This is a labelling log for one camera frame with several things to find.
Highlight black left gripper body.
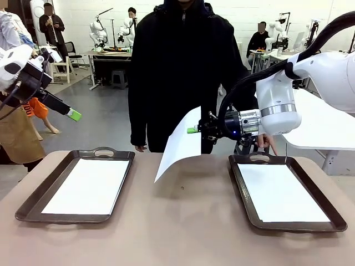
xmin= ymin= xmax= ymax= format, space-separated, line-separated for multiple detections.
xmin=4 ymin=59 xmax=54 ymax=108

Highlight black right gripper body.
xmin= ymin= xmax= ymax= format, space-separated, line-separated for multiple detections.
xmin=198 ymin=109 xmax=242 ymax=141

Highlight white A4 paper sheets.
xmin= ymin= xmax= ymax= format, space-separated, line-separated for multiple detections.
xmin=237 ymin=163 xmax=331 ymax=223
xmin=40 ymin=157 xmax=130 ymax=216
xmin=154 ymin=105 xmax=202 ymax=183

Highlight person's right forearm black sleeve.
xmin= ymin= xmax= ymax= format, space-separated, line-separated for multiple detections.
xmin=129 ymin=91 xmax=148 ymax=147

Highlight person's left hand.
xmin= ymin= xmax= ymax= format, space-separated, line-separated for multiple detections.
xmin=255 ymin=134 xmax=280 ymax=156

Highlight mannequin in orange shorts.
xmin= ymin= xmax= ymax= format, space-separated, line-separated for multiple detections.
xmin=16 ymin=16 xmax=60 ymax=141

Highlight white wooden chair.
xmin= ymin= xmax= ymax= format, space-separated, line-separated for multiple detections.
xmin=51 ymin=57 xmax=72 ymax=84

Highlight black office chair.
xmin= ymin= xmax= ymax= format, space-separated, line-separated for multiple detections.
xmin=65 ymin=41 xmax=84 ymax=67

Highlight standing man in black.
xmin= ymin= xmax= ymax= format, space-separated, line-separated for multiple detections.
xmin=38 ymin=3 xmax=70 ymax=74

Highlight person in black jacket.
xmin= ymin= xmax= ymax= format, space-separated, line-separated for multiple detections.
xmin=127 ymin=0 xmax=260 ymax=155

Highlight grey plastic stool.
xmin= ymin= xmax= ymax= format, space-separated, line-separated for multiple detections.
xmin=110 ymin=69 xmax=130 ymax=89

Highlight background table with black panel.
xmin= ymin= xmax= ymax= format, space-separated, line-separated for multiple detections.
xmin=83 ymin=49 xmax=133 ymax=91

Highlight brown plastic serving tray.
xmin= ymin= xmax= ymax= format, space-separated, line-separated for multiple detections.
xmin=228 ymin=151 xmax=348 ymax=233
xmin=15 ymin=146 xmax=136 ymax=224

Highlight long white background desk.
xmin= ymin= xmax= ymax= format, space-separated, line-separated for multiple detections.
xmin=249 ymin=49 xmax=303 ymax=84

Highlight seated man in black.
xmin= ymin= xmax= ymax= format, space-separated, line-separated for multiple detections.
xmin=246 ymin=22 xmax=271 ymax=67

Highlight white table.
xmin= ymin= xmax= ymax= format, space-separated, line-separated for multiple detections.
xmin=282 ymin=88 xmax=355 ymax=176

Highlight person in white top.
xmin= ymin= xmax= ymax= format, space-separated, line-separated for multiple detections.
xmin=127 ymin=7 xmax=138 ymax=28

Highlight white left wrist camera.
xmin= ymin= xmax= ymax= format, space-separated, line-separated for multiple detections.
xmin=34 ymin=47 xmax=63 ymax=64

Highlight black camera pole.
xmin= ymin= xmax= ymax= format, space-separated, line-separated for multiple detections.
xmin=302 ymin=21 xmax=320 ymax=50

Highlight black braided cable hose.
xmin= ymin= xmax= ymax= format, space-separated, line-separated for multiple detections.
xmin=217 ymin=11 xmax=355 ymax=131

